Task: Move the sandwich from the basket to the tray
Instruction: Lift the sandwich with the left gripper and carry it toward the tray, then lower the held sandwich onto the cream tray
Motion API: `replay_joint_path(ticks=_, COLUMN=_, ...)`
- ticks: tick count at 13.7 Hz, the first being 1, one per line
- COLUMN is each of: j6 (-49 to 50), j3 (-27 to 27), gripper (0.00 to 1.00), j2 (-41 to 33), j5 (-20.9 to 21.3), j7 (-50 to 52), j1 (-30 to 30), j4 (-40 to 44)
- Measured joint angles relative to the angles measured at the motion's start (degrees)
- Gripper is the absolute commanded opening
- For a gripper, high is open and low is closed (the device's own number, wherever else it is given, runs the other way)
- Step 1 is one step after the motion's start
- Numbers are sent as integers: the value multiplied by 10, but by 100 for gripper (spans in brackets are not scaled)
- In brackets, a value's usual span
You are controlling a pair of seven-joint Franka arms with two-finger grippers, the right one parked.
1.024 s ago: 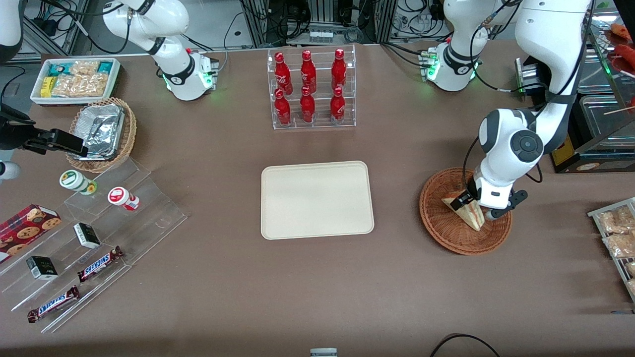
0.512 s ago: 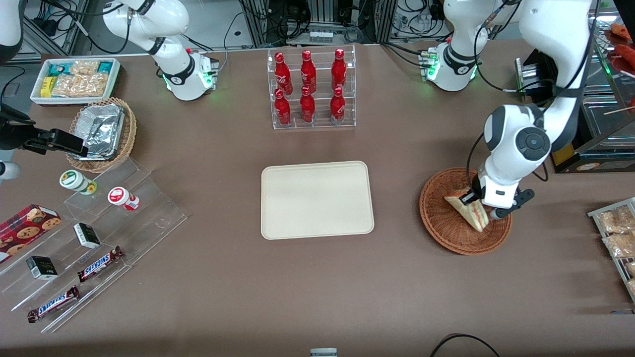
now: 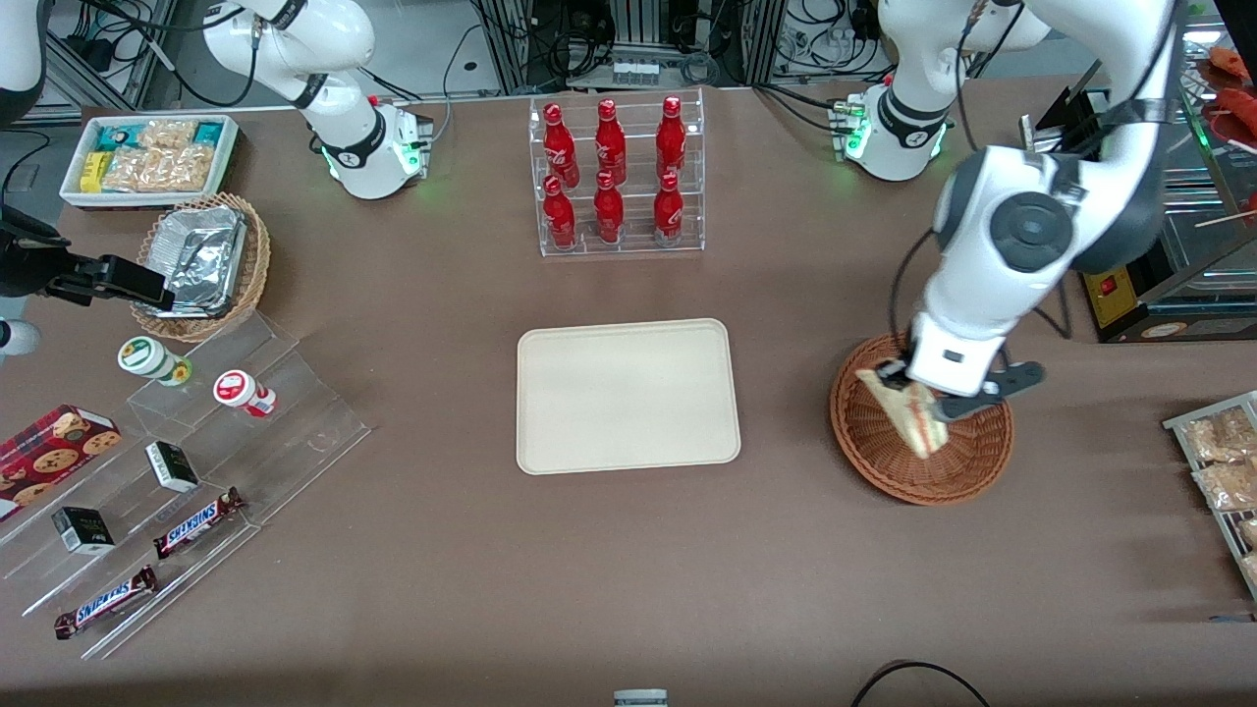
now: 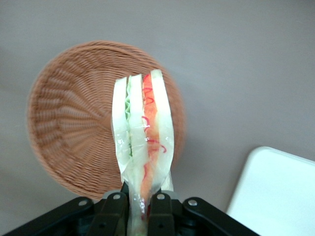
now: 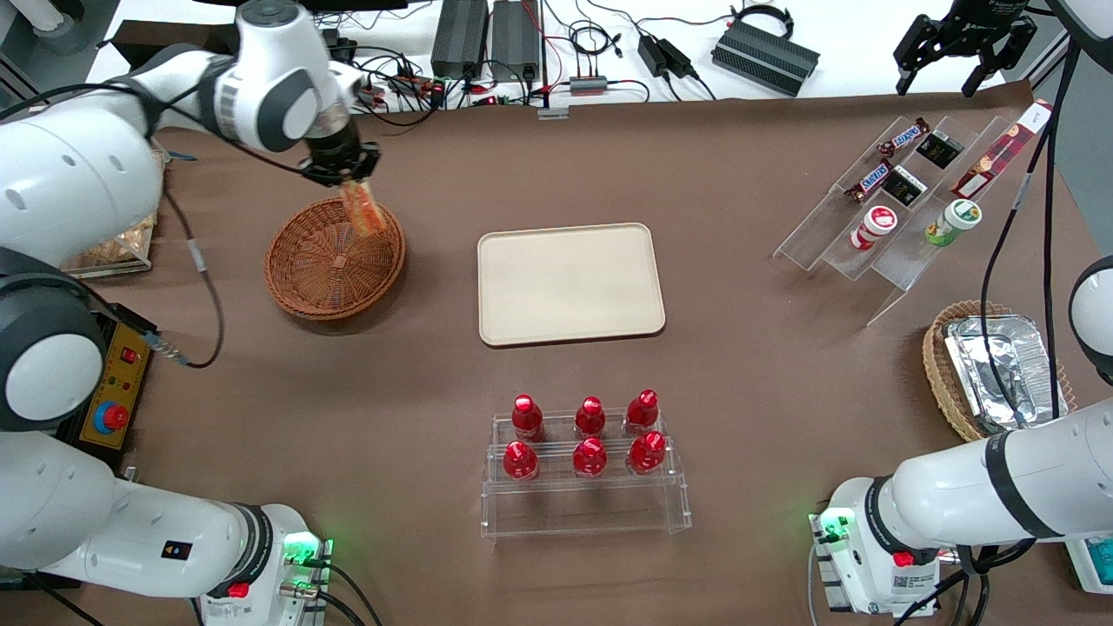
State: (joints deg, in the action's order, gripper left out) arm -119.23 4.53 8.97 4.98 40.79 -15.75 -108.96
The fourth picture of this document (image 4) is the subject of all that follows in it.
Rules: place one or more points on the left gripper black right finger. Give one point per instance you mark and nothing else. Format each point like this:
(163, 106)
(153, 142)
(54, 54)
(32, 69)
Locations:
(162, 216)

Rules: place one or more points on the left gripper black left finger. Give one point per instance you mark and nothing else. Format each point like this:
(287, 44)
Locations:
(108, 216)

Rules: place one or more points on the triangular sandwich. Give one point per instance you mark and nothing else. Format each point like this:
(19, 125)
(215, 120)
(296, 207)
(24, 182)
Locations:
(137, 110)

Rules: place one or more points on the round brown wicker basket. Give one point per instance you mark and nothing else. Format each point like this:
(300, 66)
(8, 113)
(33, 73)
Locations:
(73, 123)

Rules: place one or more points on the cream rectangular plastic tray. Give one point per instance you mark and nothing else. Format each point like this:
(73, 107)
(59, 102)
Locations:
(273, 194)

